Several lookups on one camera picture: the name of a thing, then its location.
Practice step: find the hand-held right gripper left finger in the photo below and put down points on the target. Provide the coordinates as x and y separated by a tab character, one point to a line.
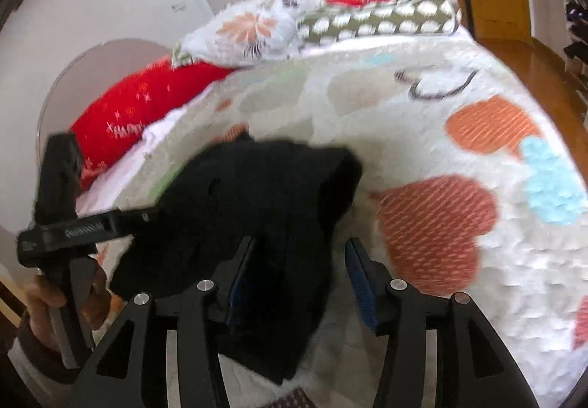
241	279

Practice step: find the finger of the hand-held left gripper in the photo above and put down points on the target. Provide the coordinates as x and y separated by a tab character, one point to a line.
138	220

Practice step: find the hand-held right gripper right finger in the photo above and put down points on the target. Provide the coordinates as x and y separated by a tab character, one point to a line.
363	284

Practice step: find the black pants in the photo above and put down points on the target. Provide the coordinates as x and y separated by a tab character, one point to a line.
257	187

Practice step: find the person's left forearm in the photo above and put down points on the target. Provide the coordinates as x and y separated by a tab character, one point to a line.
36	362

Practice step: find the person's left hand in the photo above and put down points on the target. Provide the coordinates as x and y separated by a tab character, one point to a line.
41	298

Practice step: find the large red pillow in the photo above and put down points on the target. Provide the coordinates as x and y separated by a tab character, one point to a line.
138	100

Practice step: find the dark dotted cloth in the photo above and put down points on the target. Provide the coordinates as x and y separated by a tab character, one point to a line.
294	399

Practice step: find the rounded translucent headboard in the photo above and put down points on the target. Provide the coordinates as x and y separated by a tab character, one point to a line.
105	59

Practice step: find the heart printed blanket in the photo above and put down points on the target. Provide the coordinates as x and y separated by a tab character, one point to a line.
367	114

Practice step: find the white floral pillow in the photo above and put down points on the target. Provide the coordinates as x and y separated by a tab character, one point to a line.
248	29

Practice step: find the green dotted pillow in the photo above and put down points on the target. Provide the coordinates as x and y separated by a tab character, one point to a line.
376	20

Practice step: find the dark hanging clothes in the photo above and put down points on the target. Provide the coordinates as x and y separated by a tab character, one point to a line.
574	22

